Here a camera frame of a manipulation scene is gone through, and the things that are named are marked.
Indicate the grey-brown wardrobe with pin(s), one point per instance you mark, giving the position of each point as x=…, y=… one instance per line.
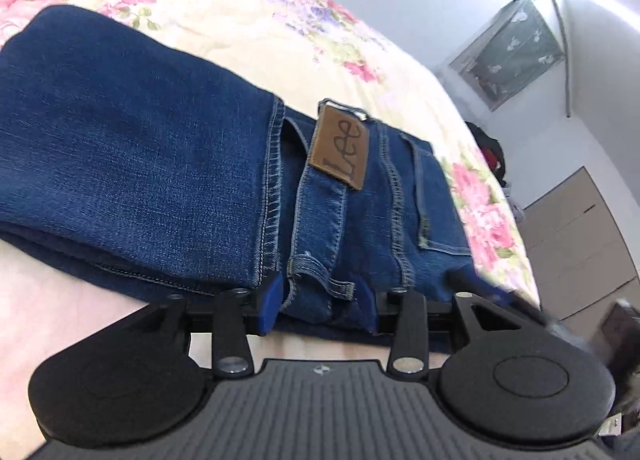
x=585, y=245

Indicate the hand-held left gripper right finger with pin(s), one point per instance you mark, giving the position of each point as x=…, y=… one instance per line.
x=367, y=310

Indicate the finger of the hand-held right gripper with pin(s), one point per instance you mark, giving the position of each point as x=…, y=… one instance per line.
x=467, y=282

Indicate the floral bed cover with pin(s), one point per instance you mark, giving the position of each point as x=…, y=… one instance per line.
x=280, y=14

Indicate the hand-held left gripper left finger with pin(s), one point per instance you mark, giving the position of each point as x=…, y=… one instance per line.
x=270, y=307

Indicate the pile of clothes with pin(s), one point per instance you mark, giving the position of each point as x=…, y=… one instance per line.
x=487, y=152

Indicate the blue denim pants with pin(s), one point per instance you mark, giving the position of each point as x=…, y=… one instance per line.
x=200, y=174

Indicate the grey printed window curtain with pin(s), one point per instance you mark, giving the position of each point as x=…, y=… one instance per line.
x=510, y=57

